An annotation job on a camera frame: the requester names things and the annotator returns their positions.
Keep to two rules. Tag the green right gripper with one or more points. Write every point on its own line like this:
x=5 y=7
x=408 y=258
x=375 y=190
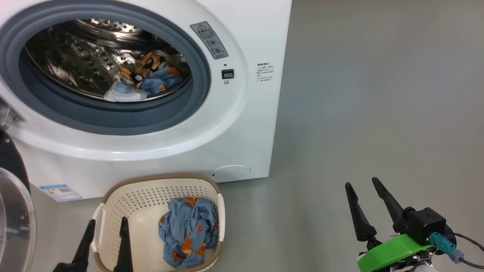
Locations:
x=393 y=251

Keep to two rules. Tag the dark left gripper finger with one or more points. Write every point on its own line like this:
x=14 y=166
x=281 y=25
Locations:
x=81 y=253
x=124 y=249

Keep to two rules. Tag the blue orange print garment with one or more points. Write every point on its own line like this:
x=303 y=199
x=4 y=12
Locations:
x=189 y=226

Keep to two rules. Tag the black round glass washer door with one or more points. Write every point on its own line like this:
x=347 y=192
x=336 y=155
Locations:
x=15 y=226

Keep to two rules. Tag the cream cartoon print garment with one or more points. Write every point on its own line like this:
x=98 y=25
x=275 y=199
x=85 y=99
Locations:
x=159 y=81

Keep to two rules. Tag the white front-load washing machine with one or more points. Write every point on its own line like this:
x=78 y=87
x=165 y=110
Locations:
x=245 y=132

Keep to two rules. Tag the steel washer drum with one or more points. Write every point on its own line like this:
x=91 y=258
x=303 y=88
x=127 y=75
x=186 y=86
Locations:
x=68 y=60

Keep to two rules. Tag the black door latch socket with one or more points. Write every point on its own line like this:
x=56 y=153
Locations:
x=227 y=74

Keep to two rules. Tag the cream perforated laundry basket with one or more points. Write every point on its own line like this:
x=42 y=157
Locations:
x=143 y=196

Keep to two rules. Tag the blue energy label sticker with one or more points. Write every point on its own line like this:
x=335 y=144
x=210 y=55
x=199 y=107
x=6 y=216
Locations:
x=60 y=192

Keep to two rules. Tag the round white filter cover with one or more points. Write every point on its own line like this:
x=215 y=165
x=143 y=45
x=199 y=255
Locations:
x=231 y=173

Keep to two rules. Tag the small printed text sticker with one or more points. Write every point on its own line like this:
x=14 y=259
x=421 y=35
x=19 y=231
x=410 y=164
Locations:
x=264 y=72

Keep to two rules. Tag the grey warning sticker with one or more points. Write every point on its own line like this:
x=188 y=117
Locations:
x=209 y=39

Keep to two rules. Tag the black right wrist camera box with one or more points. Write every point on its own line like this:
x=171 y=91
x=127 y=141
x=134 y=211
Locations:
x=427 y=224

